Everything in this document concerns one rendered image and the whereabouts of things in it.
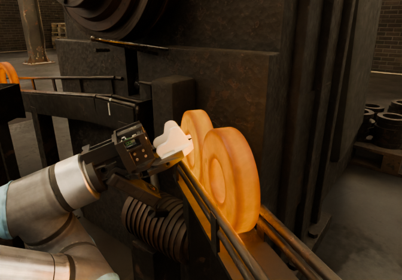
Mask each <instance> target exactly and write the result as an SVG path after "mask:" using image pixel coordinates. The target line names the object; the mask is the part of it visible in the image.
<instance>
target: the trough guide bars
mask: <svg viewBox="0 0 402 280"><path fill-rule="evenodd" d="M179 174H180V176H181V177H182V179H183V180H184V182H185V184H186V185H187V187H188V189H189V190H190V192H191V193H192V195H193V197H194V198H195V200H196V202H197V203H198V205H199V206H200V208H201V210H202V211H203V213H204V215H205V216H206V218H207V219H208V221H209V223H210V224H211V249H212V250H213V252H214V254H215V256H216V258H217V253H218V252H220V241H221V242H222V244H223V245H224V247H225V249H226V250H227V252H228V254H229V256H230V257H231V258H232V260H233V262H234V264H235V265H236V267H237V268H238V270H239V271H240V273H241V275H242V276H243V278H244V280H270V278H269V277H268V276H267V274H266V273H265V271H264V270H263V269H262V267H261V266H260V265H259V263H258V262H257V260H256V259H255V258H254V256H253V255H252V254H251V252H250V251H249V249H248V248H247V247H246V245H245V244H244V243H243V241H242V240H241V238H240V237H239V236H238V234H237V233H236V232H235V230H234V229H233V228H232V226H231V225H230V223H229V222H228V221H227V219H226V218H225V216H224V215H223V214H222V213H221V211H220V210H219V209H218V207H217V206H216V204H215V203H214V201H213V200H212V199H211V198H210V196H209V194H208V193H207V192H206V191H205V189H204V188H203V187H202V185H201V184H200V182H199V181H198V180H197V178H196V177H195V176H194V174H193V173H192V171H191V170H190V169H189V167H188V166H187V165H186V163H185V162H184V161H183V159H182V160H180V161H179V162H178V163H176V164H175V165H174V176H175V182H176V184H177V181H179ZM276 231H277V232H278V233H279V234H280V235H281V236H282V237H283V238H282V237H281V236H280V235H279V234H278V233H277V232H276ZM257 234H258V235H259V237H260V238H261V239H262V240H263V242H267V236H268V237H269V238H270V239H271V240H272V241H273V242H274V243H275V245H276V246H277V247H278V248H279V249H280V250H281V251H282V252H283V253H284V254H285V256H286V257H287V258H288V259H289V260H290V262H292V264H293V265H295V267H296V268H297V269H298V270H299V271H300V273H301V274H302V275H303V276H304V277H305V278H306V279H307V280H341V279H340V278H339V277H338V276H337V275H336V274H335V273H334V272H333V271H332V270H331V269H330V268H329V267H328V266H327V265H326V264H325V263H324V262H323V261H322V260H321V259H320V258H319V257H317V256H316V255H315V254H314V253H313V252H312V251H311V250H310V249H309V248H308V247H307V246H306V245H305V244H304V243H303V242H302V241H301V240H300V239H299V238H298V237H297V236H296V235H295V234H294V233H292V232H291V231H290V230H289V229H288V228H287V227H286V226H285V225H284V224H283V223H282V222H281V221H280V220H278V219H277V218H276V217H275V216H274V215H273V214H272V213H271V212H270V211H269V210H268V208H266V207H265V206H264V205H263V204H262V203H261V202H260V213H259V216H258V220H257ZM292 247H293V248H294V249H295V250H296V251H297V252H298V253H299V254H300V255H301V257H300V256H299V255H298V254H297V253H296V252H295V251H294V250H293V249H292ZM308 264H309V265H310V266H311V267H312V268H313V269H314V270H315V271H316V272H317V273H318V274H319V275H320V276H319V275H318V274H317V273H316V272H315V271H314V270H313V269H312V268H311V267H310V266H309V265H308Z"/></svg>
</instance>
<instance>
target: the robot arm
mask: <svg viewBox="0 0 402 280"><path fill-rule="evenodd" d="M133 125H134V126H133ZM130 126H133V127H130ZM128 127H130V128H128ZM126 128H128V129H126ZM123 129H126V130H123ZM122 130H123V131H122ZM113 132H114V134H113V135H112V138H111V139H109V140H107V141H104V142H101V143H100V144H97V145H94V146H92V147H91V146H90V144H89V145H86V146H84V147H82V150H83V152H82V153H81V154H77V155H75V156H72V157H70V158H68V159H65V160H62V161H61V162H58V163H56V164H53V165H51V166H49V167H46V168H44V169H41V170H39V171H36V172H34V173H32V174H29V175H26V176H24V177H22V178H19V179H17V180H15V181H10V182H8V184H6V185H3V186H1V187H0V238H3V239H14V238H15V237H16V236H19V237H20V238H21V239H22V241H23V242H24V243H25V244H26V245H27V246H28V247H29V248H30V249H31V250H29V249H23V248H16V247H11V246H4V245H0V280H120V278H119V276H118V275H117V274H116V273H114V271H113V270H112V268H111V267H110V265H109V264H108V262H107V261H106V260H105V258H104V257H103V255H102V254H101V252H100V251H99V249H98V248H97V246H96V244H95V242H94V240H93V238H92V237H91V236H90V235H89V234H88V233H87V232H86V230H85V229H84V227H83V226H82V225H81V223H80V222H79V220H78V219H77V217H76V216H75V215H74V213H73V211H74V210H76V209H78V208H81V207H83V206H86V205H88V204H90V203H92V202H95V201H97V200H99V199H100V197H101V193H102V192H104V191H106V190H107V189H108V185H110V186H111V187H114V188H116V189H117V190H119V191H121V192H123V193H125V194H127V195H129V196H131V197H133V198H135V199H137V200H139V201H141V202H143V203H144V204H146V205H149V206H151V207H153V208H155V207H156V205H157V204H158V203H159V201H160V200H161V199H162V198H161V196H160V193H159V190H158V188H157V187H155V186H154V185H152V184H150V183H147V182H145V181H144V180H142V179H143V178H146V177H149V176H152V175H154V174H157V173H159V172H162V171H165V170H166V169H169V168H170V167H172V166H173V165H175V164H176V163H178V162H179V161H180V160H182V159H183V158H184V157H185V156H186V155H187V154H188V153H189V152H190V151H191V150H192V149H193V148H194V147H193V141H192V138H191V136H190V135H185V134H184V132H183V131H182V130H181V129H180V127H179V126H178V125H177V123H176V122H175V121H172V120H171V121H168V122H166V123H165V128H164V133H163V134H162V135H161V136H159V137H156V138H155V139H154V141H153V145H151V143H150V141H149V137H148V135H147V133H146V131H145V129H144V128H143V127H142V124H141V123H140V122H139V121H137V122H134V123H132V124H130V125H127V126H124V127H122V128H120V129H117V130H115V131H113ZM159 156H160V157H159Z"/></svg>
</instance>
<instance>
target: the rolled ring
mask: <svg viewBox="0 0 402 280"><path fill-rule="evenodd" d="M5 73H7V75H8V78H9V81H10V83H19V85H20V82H19V78H18V76H17V73H16V71H15V69H14V68H13V66H12V65H11V64H10V63H8V62H0V83H7V79H6V74H5Z"/></svg>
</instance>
